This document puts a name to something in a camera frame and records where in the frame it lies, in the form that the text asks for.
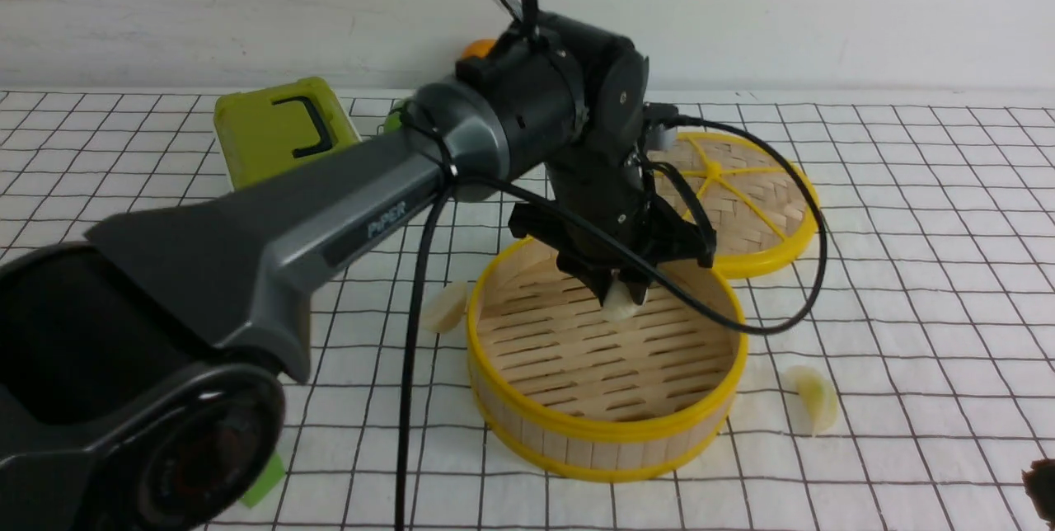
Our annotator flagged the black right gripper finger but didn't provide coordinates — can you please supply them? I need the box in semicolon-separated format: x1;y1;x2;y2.
1022;458;1055;530

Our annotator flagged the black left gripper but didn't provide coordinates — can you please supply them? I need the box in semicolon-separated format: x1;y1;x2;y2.
509;147;716;306

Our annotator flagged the white dumpling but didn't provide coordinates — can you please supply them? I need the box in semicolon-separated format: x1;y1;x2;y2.
600;280;649;323
420;280;469;333

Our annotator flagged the greenish dumpling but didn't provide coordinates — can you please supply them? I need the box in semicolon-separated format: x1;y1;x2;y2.
784;365;840;436

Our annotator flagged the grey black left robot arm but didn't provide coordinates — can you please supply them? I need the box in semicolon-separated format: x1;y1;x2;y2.
2;12;716;530

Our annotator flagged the yellow-rimmed bamboo steamer tray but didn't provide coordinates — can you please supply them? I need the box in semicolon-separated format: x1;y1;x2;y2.
467;239;748;483

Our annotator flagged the yellow-rimmed bamboo steamer lid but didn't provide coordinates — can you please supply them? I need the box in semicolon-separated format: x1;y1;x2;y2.
648;130;817;279

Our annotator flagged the white grid-pattern tablecloth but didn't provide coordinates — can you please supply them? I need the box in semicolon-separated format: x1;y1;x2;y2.
1;87;1054;530

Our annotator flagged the orange fruit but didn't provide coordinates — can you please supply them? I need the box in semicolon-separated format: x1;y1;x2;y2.
459;39;496;60

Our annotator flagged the green striped ball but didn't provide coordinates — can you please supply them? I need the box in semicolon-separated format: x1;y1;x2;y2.
379;98;413;134

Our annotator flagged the green-lidded white plastic box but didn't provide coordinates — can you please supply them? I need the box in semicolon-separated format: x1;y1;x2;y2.
213;77;361;190

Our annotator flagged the green foam cube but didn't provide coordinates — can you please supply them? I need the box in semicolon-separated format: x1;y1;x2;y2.
239;452;286;508

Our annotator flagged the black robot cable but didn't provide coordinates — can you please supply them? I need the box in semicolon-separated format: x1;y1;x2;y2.
394;0;828;531

